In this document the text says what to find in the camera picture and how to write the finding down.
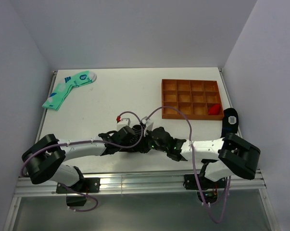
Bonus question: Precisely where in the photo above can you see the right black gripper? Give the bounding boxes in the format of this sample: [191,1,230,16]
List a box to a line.
[132,128,168,153]

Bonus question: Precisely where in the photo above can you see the black white striped sock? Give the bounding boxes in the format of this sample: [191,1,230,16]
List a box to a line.
[125,125,150,154]

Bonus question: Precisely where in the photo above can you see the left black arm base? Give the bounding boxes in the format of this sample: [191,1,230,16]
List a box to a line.
[56,177,101,211]

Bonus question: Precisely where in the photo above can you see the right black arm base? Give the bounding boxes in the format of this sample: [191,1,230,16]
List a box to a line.
[183,174,227,203]

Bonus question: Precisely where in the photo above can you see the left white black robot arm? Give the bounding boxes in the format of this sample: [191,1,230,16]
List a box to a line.
[21,126,144,192]

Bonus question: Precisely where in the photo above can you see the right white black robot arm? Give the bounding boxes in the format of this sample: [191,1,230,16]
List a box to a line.
[144,127,261,190]

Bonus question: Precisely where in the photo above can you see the orange compartment tray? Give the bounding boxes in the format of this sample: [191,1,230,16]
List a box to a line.
[161,79,224,120]

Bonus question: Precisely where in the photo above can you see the rolled red sock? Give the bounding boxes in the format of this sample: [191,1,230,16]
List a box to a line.
[208,104,221,116]

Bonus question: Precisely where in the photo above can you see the dark blue sock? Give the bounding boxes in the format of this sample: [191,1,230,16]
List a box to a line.
[221,108,239,138]

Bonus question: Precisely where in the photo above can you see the green blue patterned sock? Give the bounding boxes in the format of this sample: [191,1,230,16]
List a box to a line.
[42,70,97,111]

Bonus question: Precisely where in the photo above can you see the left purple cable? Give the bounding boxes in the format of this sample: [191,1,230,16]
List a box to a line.
[20,111,145,213]

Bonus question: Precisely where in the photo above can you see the purple cable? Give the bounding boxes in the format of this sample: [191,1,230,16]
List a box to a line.
[144,107,231,224]
[20,111,145,213]

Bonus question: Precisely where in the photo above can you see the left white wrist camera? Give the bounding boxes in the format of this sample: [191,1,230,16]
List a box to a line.
[116,116,131,131]

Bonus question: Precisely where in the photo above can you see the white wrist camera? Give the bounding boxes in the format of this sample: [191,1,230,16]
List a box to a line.
[116,116,131,131]
[141,116,153,136]

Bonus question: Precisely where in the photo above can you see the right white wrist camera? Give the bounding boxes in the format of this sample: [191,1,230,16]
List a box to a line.
[141,116,153,136]

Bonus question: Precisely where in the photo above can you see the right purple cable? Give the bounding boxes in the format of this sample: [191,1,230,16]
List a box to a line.
[144,107,231,224]

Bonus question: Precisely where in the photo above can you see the aluminium front rail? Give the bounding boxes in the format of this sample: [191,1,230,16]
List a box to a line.
[13,168,267,199]

